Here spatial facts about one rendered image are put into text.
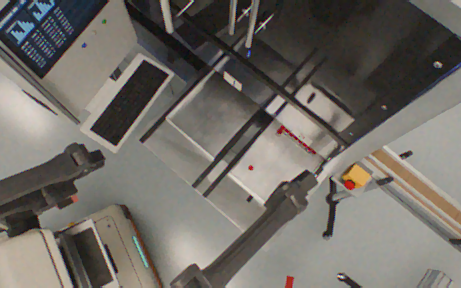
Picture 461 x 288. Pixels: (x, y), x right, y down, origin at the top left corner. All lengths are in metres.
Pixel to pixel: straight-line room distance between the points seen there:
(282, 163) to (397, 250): 1.30
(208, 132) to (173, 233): 0.99
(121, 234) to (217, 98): 0.96
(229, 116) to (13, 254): 0.92
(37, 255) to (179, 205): 1.39
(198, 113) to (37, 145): 1.40
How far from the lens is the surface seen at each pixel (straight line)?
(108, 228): 2.11
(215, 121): 1.51
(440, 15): 0.71
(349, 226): 2.47
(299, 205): 0.98
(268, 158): 1.48
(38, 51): 1.30
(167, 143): 1.49
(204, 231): 2.31
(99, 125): 1.63
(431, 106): 0.87
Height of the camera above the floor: 2.31
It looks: 75 degrees down
